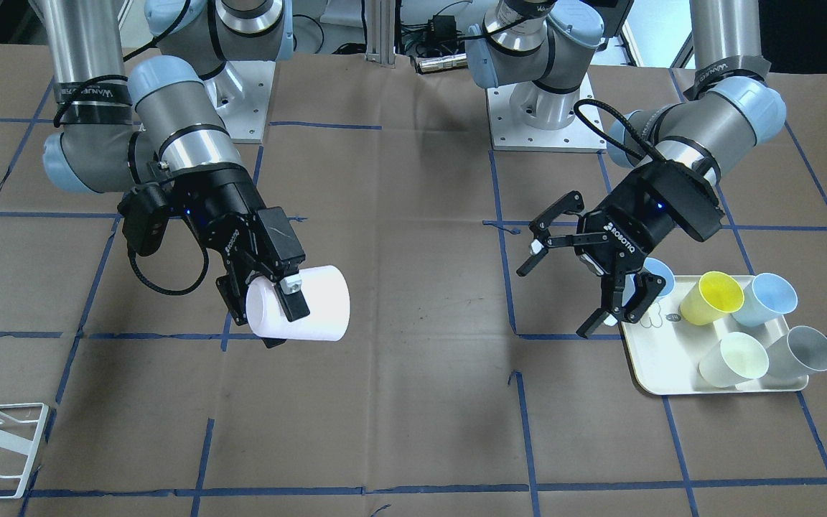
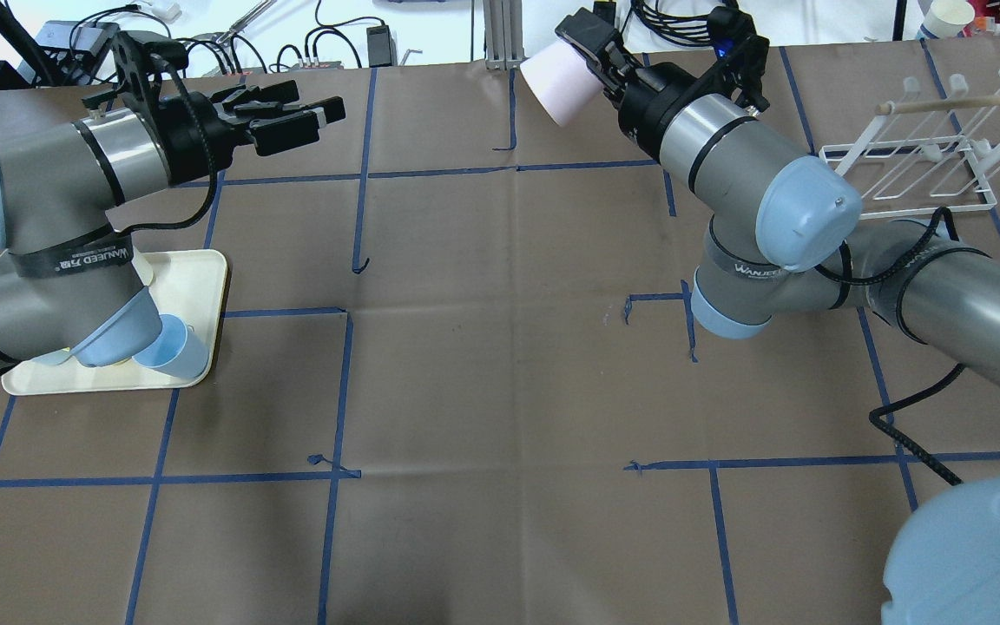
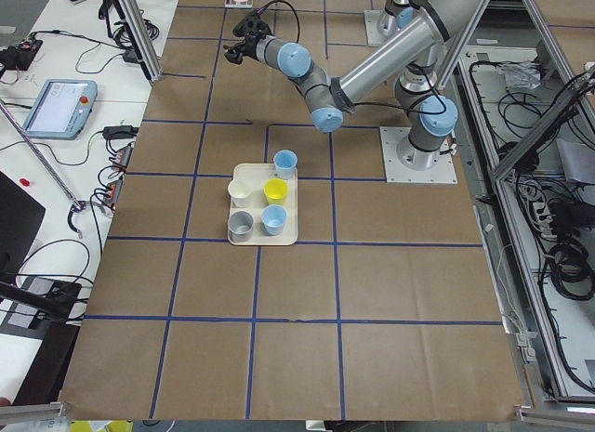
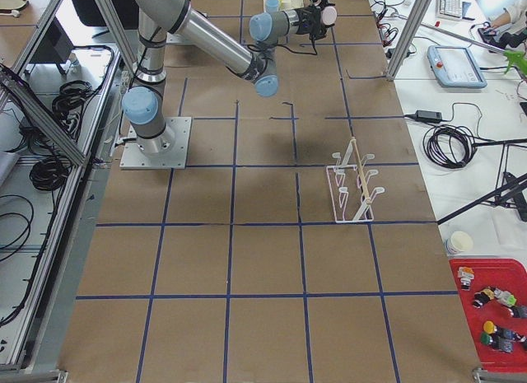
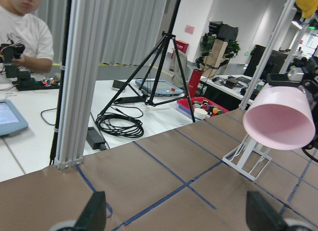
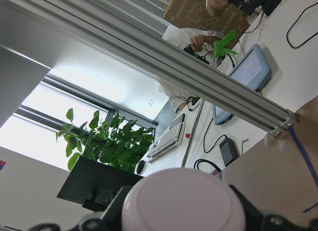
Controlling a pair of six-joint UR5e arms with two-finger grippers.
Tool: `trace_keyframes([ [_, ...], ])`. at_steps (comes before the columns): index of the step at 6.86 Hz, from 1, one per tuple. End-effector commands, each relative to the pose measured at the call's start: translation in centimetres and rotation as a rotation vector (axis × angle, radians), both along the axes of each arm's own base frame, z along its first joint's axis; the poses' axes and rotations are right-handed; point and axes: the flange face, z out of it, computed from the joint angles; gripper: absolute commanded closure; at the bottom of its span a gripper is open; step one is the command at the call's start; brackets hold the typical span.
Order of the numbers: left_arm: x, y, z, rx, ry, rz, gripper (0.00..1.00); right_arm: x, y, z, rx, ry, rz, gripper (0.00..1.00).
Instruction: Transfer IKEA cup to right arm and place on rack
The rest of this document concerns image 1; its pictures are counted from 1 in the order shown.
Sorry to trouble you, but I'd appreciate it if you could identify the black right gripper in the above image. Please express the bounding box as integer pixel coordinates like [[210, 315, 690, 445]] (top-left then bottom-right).
[[172, 164, 311, 349]]

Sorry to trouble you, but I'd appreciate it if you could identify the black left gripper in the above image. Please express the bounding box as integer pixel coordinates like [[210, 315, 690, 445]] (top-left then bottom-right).
[[516, 157, 726, 339]]

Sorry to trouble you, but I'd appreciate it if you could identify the pink plastic cup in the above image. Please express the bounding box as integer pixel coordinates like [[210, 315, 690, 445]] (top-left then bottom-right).
[[245, 265, 351, 343]]

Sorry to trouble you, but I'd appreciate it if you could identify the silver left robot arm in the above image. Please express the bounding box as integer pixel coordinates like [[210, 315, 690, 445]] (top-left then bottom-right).
[[465, 1, 785, 338]]

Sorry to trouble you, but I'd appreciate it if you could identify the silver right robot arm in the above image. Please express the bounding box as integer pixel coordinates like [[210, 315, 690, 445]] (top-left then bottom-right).
[[34, 1, 312, 348]]

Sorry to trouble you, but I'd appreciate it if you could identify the yellow plastic cup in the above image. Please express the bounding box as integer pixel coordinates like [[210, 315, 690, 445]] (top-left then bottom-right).
[[679, 271, 744, 326]]

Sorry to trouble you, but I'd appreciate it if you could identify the cream white cup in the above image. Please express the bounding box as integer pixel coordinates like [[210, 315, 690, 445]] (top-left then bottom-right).
[[698, 332, 770, 388]]

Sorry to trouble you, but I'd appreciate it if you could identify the grey plastic cup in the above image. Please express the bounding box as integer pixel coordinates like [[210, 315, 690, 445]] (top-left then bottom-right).
[[767, 326, 827, 379]]

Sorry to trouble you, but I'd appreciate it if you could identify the cream plastic tray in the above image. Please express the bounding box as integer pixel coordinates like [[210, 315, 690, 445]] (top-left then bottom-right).
[[620, 275, 808, 396]]

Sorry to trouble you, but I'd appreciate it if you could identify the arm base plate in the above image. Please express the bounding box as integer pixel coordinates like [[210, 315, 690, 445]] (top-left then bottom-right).
[[487, 75, 607, 153], [204, 61, 276, 144]]

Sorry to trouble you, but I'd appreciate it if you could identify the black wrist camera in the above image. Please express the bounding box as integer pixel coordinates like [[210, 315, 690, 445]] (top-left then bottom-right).
[[118, 181, 172, 256]]

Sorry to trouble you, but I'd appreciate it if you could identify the aluminium frame post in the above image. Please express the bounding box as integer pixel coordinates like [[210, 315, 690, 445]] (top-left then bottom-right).
[[362, 0, 401, 68]]

